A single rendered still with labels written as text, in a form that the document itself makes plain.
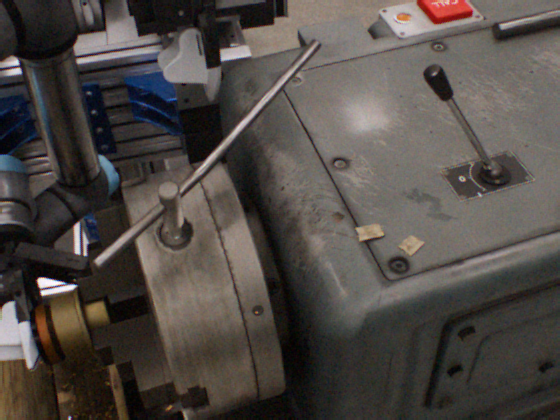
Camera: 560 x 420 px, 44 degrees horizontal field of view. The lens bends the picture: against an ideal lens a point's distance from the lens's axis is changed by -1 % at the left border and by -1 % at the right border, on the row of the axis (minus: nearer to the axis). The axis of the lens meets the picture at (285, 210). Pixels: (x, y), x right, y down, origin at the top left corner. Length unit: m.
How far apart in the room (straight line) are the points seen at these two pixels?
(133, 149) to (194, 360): 0.76
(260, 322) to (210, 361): 0.07
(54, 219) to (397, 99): 0.57
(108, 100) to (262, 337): 0.72
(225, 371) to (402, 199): 0.27
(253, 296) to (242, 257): 0.04
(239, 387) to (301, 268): 0.16
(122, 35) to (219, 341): 0.75
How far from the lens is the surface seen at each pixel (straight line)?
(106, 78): 1.35
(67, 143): 1.09
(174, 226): 0.75
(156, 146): 1.47
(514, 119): 0.90
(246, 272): 0.77
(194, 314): 0.77
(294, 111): 0.88
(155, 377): 0.83
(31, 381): 1.14
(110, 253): 0.70
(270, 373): 0.83
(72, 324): 0.89
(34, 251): 1.00
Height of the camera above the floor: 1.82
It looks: 48 degrees down
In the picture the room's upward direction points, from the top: 3 degrees counter-clockwise
